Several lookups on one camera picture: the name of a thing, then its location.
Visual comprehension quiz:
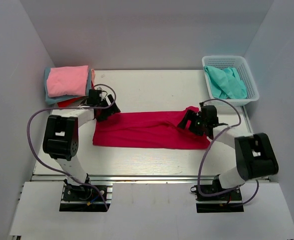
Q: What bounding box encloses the pink folded t shirt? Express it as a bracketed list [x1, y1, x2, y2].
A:
[47, 65, 89, 98]

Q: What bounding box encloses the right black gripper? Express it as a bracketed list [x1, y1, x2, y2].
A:
[178, 109, 207, 137]

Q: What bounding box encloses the white plastic basket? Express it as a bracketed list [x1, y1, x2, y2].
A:
[202, 55, 259, 107]

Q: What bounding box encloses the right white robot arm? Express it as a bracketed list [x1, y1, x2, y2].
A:
[177, 105, 279, 200]

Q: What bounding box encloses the purple cable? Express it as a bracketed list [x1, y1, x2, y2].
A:
[27, 83, 117, 212]
[196, 98, 260, 207]

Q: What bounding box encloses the aluminium table edge rail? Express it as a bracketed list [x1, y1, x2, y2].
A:
[30, 173, 270, 185]

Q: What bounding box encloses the crimson red t shirt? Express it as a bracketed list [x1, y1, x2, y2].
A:
[93, 106, 210, 150]

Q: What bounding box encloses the peach folded t shirt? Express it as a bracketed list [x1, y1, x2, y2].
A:
[91, 68, 95, 84]

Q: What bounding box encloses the red folded t shirt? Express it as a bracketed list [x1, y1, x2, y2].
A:
[57, 80, 94, 108]

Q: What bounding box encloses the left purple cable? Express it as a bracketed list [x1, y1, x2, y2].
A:
[27, 83, 117, 212]

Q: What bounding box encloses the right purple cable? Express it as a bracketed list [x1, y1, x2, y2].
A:
[196, 98, 260, 207]

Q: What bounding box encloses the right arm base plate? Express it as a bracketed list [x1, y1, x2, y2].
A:
[190, 185, 244, 214]

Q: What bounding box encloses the grey-blue folded t shirt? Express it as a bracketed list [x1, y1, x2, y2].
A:
[44, 67, 91, 105]

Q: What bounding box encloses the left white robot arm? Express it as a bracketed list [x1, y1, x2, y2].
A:
[43, 88, 121, 200]

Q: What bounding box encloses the teal crumpled t shirt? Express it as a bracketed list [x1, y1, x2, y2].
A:
[204, 65, 247, 100]

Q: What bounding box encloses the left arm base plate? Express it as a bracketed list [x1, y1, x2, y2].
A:
[59, 179, 112, 213]

